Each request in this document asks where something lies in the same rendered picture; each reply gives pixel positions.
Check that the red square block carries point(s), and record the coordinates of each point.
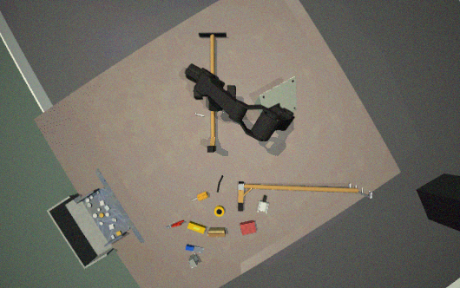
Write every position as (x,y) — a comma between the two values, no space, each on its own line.
(248,227)

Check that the long-handled scraper with wooden pole and dark square blade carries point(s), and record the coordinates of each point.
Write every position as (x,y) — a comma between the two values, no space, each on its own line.
(212,147)

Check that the yellow-handled screwdriver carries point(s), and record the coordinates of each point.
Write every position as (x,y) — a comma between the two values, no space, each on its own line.
(202,196)

